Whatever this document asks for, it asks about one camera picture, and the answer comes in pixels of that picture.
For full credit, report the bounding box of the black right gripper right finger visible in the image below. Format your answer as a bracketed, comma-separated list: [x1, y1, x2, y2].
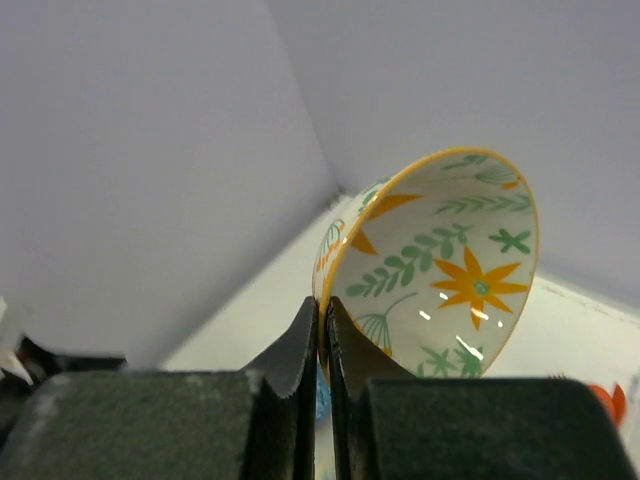
[325, 298, 636, 480]

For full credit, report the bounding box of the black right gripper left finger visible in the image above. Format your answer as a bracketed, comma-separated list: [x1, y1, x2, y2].
[1, 298, 318, 479]

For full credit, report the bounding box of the blue triangle patterned bowl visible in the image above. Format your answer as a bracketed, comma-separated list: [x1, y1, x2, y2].
[315, 369, 331, 426]

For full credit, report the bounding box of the orange bowl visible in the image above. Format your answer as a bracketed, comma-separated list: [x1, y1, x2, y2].
[588, 382, 627, 427]

